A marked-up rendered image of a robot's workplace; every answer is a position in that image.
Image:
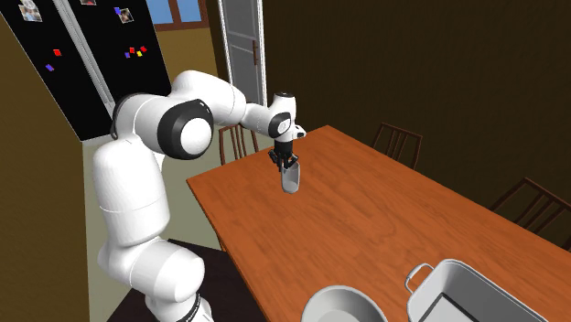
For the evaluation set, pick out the brown wooden chair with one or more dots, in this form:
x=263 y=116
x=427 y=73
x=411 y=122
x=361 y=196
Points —
x=535 y=209
x=238 y=142
x=397 y=145

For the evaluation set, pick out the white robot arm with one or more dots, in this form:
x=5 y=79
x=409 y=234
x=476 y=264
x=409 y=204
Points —
x=134 y=187

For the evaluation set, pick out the dark robot stand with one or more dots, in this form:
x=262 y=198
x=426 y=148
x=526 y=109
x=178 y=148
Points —
x=223 y=290

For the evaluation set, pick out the grey door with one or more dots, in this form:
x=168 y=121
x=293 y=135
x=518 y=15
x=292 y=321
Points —
x=243 y=49

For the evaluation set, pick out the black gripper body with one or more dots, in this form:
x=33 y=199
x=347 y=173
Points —
x=283 y=147

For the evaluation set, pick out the white round bowl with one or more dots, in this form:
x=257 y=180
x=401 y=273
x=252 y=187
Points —
x=341 y=306

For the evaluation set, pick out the window with brown frame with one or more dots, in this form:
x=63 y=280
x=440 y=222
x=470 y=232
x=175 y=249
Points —
x=176 y=13

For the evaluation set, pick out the black refrigerator with magnets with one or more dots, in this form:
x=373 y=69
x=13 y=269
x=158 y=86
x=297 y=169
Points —
x=85 y=58

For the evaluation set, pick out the grey metal cup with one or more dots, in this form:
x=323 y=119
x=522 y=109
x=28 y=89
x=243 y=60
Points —
x=291 y=179

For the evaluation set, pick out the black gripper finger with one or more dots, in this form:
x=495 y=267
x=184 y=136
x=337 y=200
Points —
x=273 y=158
x=291 y=161

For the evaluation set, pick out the brown wooden table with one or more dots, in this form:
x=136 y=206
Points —
x=357 y=214

